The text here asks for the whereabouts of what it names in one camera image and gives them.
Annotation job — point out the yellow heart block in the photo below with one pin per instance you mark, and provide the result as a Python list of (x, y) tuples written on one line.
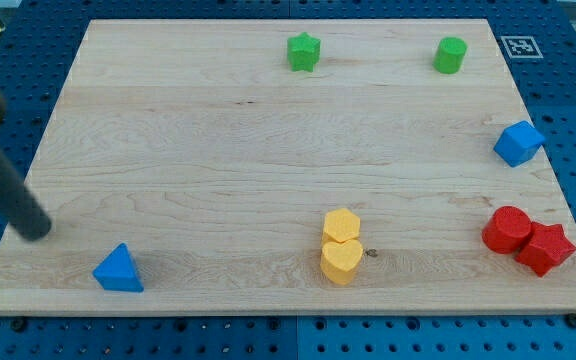
[(339, 261)]

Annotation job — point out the blue triangle block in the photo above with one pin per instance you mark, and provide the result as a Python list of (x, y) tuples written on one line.
[(118, 271)]

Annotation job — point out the red star block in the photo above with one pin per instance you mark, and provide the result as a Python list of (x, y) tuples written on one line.
[(547, 247)]

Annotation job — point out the green cylinder block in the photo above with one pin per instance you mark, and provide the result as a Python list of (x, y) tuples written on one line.
[(449, 55)]

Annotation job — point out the green star block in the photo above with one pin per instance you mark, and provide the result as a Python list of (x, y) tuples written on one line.
[(303, 52)]

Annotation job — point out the wooden board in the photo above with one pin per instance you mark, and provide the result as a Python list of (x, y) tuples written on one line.
[(195, 144)]

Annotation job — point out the red cylinder block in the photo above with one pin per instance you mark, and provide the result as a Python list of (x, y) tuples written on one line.
[(507, 230)]

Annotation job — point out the white fiducial marker tag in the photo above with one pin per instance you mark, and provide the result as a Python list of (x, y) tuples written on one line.
[(521, 47)]

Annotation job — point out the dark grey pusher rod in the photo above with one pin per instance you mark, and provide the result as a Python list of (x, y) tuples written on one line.
[(19, 206)]

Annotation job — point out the yellow hexagon block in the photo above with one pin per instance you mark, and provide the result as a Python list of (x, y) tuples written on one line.
[(340, 225)]

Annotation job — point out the blue cube block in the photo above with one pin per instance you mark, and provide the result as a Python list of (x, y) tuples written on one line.
[(518, 143)]

